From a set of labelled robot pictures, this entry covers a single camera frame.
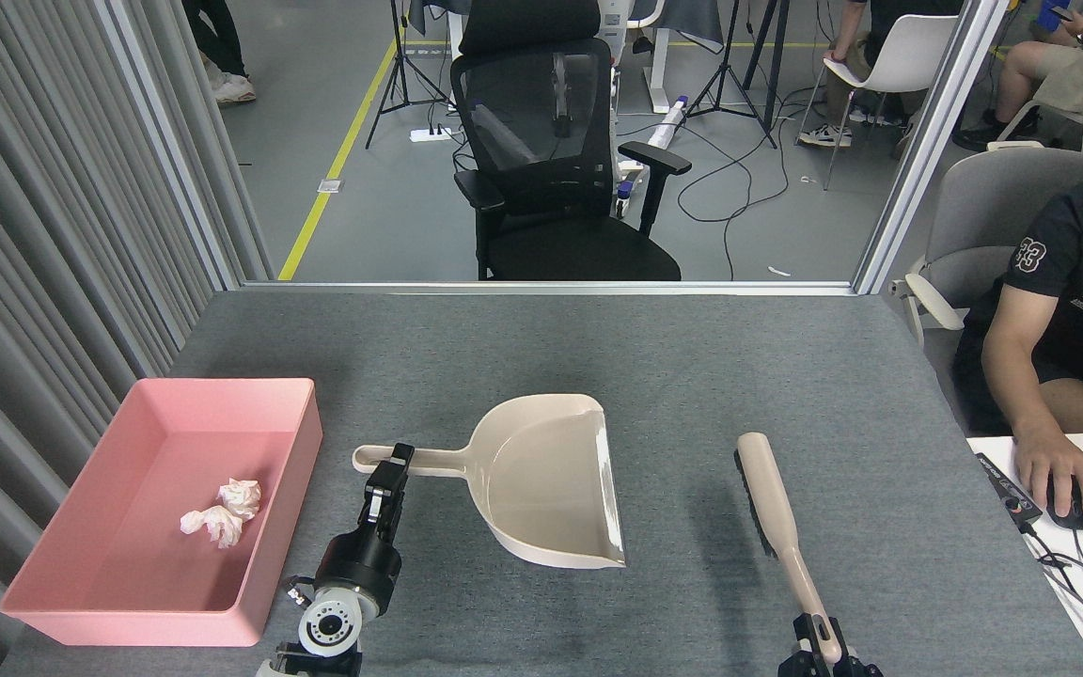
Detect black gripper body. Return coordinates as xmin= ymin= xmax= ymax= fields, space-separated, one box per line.
xmin=316 ymin=531 xmax=403 ymax=598

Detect white paper ball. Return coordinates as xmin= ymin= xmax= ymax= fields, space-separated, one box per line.
xmin=180 ymin=506 xmax=243 ymax=550
xmin=216 ymin=478 xmax=262 ymax=521

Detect beige plastic dustpan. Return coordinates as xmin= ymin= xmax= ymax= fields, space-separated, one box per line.
xmin=353 ymin=394 xmax=627 ymax=570

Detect beige hand brush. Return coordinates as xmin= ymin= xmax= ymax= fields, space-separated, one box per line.
xmin=734 ymin=432 xmax=845 ymax=664

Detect black computer mouse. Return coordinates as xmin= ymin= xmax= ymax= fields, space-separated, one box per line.
xmin=1044 ymin=478 xmax=1083 ymax=532

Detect pink plastic bin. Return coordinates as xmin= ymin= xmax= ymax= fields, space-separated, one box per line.
xmin=0 ymin=378 xmax=324 ymax=648

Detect person's right hand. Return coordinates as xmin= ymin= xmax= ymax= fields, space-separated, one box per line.
xmin=1014 ymin=434 xmax=1083 ymax=518

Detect black mesh office chair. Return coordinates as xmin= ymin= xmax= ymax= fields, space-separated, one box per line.
xmin=450 ymin=0 xmax=693 ymax=281

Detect black tripod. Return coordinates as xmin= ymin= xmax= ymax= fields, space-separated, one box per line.
xmin=687 ymin=0 xmax=792 ymax=150
xmin=365 ymin=0 xmax=453 ymax=150

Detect grey pleated curtain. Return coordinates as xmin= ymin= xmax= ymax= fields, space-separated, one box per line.
xmin=0 ymin=0 xmax=275 ymax=677

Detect white and purple tube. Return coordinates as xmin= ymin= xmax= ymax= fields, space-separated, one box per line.
xmin=647 ymin=95 xmax=689 ymax=151

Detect standing person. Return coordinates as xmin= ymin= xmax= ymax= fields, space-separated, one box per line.
xmin=182 ymin=0 xmax=258 ymax=104

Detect grey padded chair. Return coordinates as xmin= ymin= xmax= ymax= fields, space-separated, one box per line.
xmin=889 ymin=148 xmax=1083 ymax=349

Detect white desk stand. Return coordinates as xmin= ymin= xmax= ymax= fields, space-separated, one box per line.
xmin=598 ymin=0 xmax=674 ymax=116

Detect person on white chair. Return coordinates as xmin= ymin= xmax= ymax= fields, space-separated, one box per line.
xmin=799 ymin=0 xmax=965 ymax=149

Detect white plastic chair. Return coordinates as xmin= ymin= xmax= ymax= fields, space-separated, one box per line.
xmin=797 ymin=13 xmax=961 ymax=191

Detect black desk cable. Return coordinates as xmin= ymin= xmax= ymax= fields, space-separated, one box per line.
xmin=1021 ymin=522 xmax=1083 ymax=654

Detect silver frame rail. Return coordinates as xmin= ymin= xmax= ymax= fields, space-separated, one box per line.
xmin=243 ymin=280 xmax=857 ymax=296

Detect slim silver frame post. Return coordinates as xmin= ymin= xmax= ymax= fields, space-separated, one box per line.
xmin=95 ymin=0 xmax=242 ymax=292

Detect black floor cables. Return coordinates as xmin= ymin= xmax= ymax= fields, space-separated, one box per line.
xmin=617 ymin=85 xmax=843 ymax=281

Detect wide silver frame post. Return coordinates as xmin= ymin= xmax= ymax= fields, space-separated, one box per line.
xmin=852 ymin=0 xmax=1012 ymax=295

